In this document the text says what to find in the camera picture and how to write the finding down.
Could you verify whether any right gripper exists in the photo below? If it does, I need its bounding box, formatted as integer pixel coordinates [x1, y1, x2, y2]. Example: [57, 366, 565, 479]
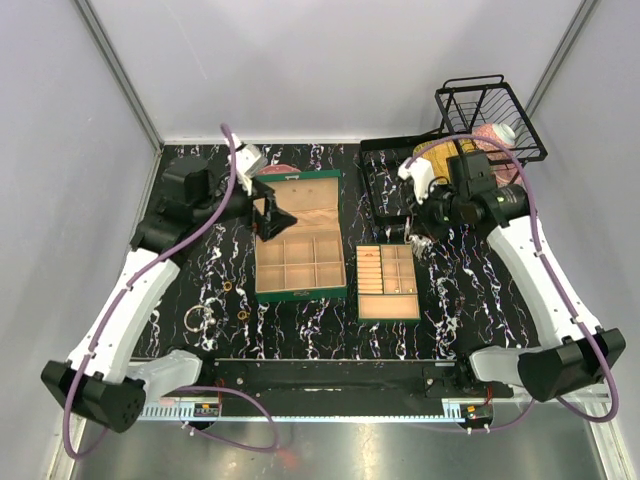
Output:
[406, 181, 467, 243]

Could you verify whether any silver crystal necklace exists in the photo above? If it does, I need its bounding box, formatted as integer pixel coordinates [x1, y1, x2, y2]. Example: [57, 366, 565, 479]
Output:
[407, 232, 432, 259]

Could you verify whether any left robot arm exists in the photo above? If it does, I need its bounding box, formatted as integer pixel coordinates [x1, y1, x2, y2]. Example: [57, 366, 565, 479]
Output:
[41, 153, 297, 433]

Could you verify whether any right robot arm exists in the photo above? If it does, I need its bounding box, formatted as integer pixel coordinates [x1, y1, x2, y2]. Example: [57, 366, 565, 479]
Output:
[398, 151, 626, 402]

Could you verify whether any green jewelry tray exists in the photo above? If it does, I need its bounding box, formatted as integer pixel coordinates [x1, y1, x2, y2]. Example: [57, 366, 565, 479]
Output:
[356, 244, 421, 322]

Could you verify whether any green jewelry box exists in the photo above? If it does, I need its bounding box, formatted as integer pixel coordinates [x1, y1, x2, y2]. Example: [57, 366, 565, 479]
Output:
[254, 170, 347, 303]

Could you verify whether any pink dotted dish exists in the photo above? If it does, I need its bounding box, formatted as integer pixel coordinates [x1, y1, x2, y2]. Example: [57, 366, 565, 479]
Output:
[257, 164, 300, 176]

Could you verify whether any yellow woven plate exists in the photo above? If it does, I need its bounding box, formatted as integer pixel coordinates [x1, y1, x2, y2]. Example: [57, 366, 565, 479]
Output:
[421, 139, 477, 181]

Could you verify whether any pink patterned cup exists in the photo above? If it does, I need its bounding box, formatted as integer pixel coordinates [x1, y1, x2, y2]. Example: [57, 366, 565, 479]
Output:
[492, 164, 523, 187]

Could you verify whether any pink patterned bowl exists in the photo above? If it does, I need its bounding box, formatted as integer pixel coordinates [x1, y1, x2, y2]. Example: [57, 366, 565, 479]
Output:
[472, 123, 516, 160]

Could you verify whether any black dish rack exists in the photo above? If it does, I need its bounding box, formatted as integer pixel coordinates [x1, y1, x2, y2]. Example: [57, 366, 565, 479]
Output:
[359, 74, 547, 228]

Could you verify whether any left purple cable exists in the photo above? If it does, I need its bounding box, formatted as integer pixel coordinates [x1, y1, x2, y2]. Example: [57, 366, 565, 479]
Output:
[63, 122, 281, 460]

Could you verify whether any purple cable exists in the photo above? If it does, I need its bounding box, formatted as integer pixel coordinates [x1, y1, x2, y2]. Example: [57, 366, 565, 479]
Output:
[399, 133, 621, 434]
[63, 122, 281, 460]

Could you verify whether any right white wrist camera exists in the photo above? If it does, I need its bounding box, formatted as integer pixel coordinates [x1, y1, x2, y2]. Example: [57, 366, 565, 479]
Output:
[398, 157, 436, 205]

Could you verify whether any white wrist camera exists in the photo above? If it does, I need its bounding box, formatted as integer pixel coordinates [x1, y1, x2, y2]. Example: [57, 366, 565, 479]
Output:
[398, 157, 436, 205]
[235, 143, 268, 195]

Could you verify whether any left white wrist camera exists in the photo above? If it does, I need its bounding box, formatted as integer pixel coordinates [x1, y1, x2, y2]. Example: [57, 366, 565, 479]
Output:
[235, 143, 268, 195]

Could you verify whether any pearl bangle bracelet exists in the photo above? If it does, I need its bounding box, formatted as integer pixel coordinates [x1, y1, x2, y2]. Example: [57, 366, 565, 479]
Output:
[184, 305, 217, 335]

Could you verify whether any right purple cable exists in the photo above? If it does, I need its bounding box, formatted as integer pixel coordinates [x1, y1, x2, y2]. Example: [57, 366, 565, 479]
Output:
[399, 133, 621, 434]

